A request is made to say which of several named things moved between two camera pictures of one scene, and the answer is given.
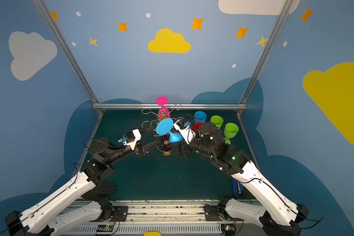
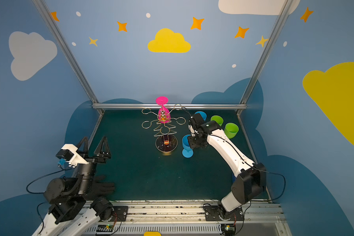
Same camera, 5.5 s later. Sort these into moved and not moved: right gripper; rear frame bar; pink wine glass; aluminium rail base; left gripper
Moved: right gripper; left gripper
Not moved: rear frame bar; pink wine glass; aluminium rail base
